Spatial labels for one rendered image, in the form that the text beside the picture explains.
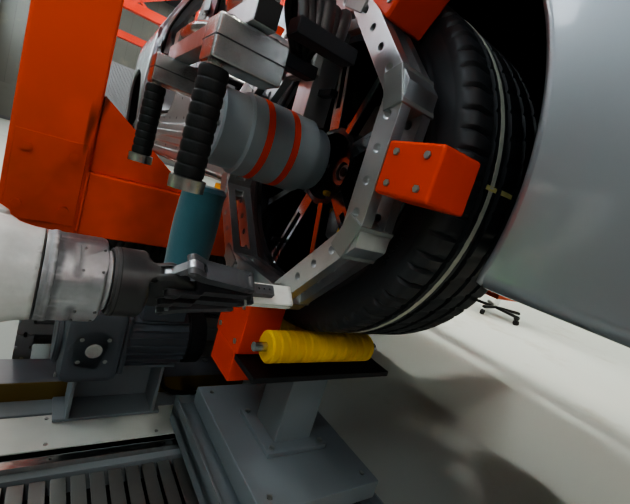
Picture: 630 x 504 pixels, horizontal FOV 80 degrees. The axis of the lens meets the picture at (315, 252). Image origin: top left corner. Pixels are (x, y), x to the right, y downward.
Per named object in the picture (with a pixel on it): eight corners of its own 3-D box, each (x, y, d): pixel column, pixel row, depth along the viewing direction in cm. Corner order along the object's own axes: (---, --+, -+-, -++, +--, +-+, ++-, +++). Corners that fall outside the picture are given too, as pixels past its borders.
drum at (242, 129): (320, 201, 70) (343, 125, 68) (210, 168, 57) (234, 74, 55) (284, 189, 81) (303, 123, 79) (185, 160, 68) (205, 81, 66)
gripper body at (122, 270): (93, 326, 42) (178, 329, 47) (111, 297, 36) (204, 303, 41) (99, 266, 45) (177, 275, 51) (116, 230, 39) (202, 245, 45)
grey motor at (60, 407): (215, 425, 108) (247, 312, 103) (34, 448, 83) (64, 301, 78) (197, 389, 122) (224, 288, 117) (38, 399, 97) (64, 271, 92)
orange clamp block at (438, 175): (409, 204, 54) (463, 218, 47) (371, 191, 49) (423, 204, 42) (426, 156, 53) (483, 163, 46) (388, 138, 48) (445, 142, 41)
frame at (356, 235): (353, 355, 57) (483, -28, 48) (318, 356, 53) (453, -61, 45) (226, 251, 100) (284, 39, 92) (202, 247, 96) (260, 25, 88)
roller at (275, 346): (378, 366, 80) (386, 341, 79) (255, 370, 63) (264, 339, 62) (360, 352, 85) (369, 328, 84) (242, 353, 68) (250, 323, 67)
